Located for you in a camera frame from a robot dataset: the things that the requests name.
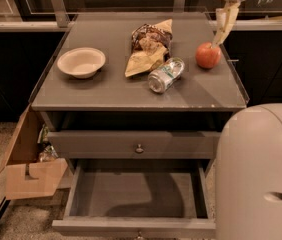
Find brown yellow chip bag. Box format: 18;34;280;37
125;19;173;77

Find silver green 7up can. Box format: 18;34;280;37
148;57;185;94

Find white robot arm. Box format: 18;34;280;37
215;103;282;240

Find grey drawer cabinet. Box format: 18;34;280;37
29;11;250;240

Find round metal drawer knob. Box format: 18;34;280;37
135;144;144;154

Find closed grey top drawer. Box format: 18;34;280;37
48;130;220;159

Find open grey middle drawer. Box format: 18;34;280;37
52;159;216;240

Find red apple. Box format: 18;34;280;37
195;42;221;69

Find beige paper bowl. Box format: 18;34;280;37
57;47;106;79

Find crumpled wrappers in box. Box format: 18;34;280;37
37;124;58;162

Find open cardboard box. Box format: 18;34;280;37
0;106;68;200

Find metal railing frame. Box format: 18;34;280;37
0;0;282;28

